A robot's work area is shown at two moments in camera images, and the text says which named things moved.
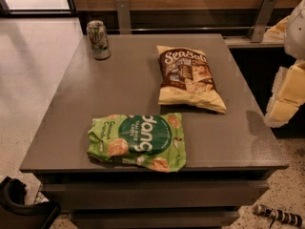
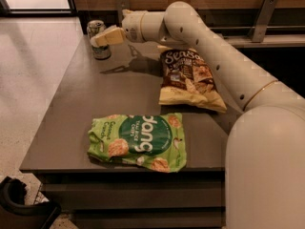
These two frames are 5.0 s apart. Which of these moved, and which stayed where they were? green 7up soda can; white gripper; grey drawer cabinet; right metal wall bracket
Moved: white gripper
Stayed: grey drawer cabinet; green 7up soda can; right metal wall bracket
